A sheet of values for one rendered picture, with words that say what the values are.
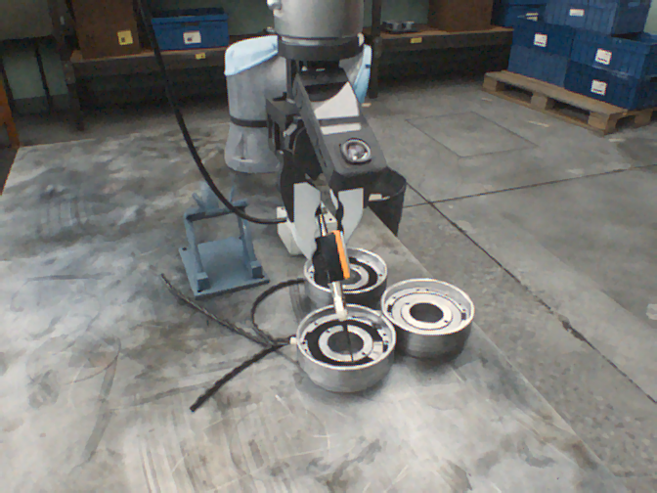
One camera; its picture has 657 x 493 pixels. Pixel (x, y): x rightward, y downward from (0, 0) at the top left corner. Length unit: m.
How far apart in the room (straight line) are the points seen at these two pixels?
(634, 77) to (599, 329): 2.35
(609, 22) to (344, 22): 3.85
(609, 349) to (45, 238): 1.71
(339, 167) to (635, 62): 3.78
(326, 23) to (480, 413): 0.39
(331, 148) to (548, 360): 1.56
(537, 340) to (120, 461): 1.61
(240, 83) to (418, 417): 0.68
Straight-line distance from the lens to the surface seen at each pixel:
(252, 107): 1.03
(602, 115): 4.07
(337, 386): 0.57
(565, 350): 1.98
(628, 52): 4.17
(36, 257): 0.89
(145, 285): 0.77
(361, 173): 0.42
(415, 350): 0.62
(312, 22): 0.46
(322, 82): 0.48
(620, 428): 1.79
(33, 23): 4.30
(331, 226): 0.79
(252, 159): 1.05
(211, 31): 4.06
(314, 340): 0.60
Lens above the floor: 1.22
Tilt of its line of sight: 31 degrees down
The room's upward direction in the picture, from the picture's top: straight up
